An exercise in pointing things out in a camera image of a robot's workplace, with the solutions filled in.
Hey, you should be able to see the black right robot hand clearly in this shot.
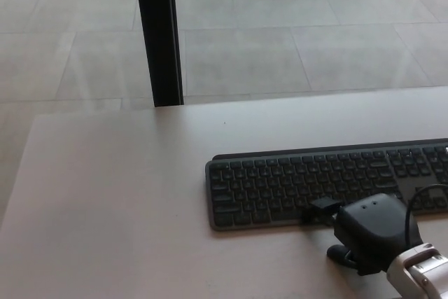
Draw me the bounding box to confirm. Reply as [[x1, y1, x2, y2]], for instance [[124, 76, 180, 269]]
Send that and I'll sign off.
[[301, 193, 425, 277]]

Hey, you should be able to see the black wireless keyboard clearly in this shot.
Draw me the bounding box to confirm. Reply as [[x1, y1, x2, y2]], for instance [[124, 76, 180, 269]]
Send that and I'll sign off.
[[204, 137, 448, 232]]

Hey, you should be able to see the black window frame post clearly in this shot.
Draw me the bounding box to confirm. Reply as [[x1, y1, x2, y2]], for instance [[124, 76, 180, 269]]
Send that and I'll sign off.
[[132, 0, 185, 108]]

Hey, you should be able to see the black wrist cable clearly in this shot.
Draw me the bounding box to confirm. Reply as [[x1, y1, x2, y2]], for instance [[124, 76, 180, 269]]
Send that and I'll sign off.
[[404, 183, 448, 246]]

